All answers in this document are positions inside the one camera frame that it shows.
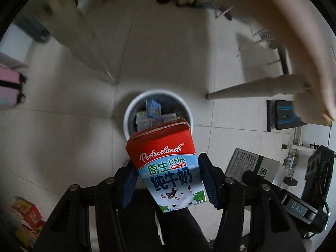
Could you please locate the green white medicine box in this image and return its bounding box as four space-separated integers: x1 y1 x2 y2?
225 148 285 187

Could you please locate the small blue carton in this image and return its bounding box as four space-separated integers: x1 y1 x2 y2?
145 99 162 118

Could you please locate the pink suitcase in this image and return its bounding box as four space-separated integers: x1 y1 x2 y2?
0 52 28 109

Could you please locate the white round trash bin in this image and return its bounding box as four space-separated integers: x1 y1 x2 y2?
123 90 194 142

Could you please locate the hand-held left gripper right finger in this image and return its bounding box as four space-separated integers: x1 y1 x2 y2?
198 152 308 252

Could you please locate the black device with blue lines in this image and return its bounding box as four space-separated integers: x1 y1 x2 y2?
266 99 309 132

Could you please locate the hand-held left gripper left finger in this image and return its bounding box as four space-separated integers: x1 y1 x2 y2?
34 160 139 252

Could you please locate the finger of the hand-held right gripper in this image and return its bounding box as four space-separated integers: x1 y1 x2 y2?
241 171 289 202

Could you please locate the table with diamond-pattern cover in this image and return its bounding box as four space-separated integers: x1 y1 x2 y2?
206 0 336 126

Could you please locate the red yellow snack box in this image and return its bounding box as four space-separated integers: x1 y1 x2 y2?
9 196 46 244

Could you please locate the red blue milk carton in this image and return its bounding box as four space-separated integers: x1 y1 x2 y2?
125 117 208 214

